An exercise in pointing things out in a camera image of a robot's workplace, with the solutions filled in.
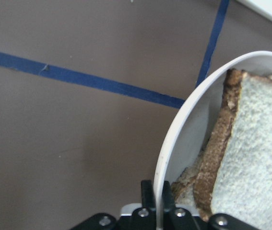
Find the bread slice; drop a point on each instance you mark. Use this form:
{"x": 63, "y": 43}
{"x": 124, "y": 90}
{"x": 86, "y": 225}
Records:
{"x": 235, "y": 175}
{"x": 182, "y": 188}

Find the cream round plate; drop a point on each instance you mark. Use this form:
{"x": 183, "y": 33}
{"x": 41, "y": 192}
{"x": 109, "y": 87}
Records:
{"x": 195, "y": 120}

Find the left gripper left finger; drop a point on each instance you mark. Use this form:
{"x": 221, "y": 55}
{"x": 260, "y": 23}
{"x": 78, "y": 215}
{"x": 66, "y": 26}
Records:
{"x": 134, "y": 216}

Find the bread slice on plate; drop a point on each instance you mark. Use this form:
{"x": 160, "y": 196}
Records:
{"x": 182, "y": 188}

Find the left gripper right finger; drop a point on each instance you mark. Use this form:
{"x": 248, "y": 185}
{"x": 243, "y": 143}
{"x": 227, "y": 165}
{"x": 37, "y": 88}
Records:
{"x": 178, "y": 217}

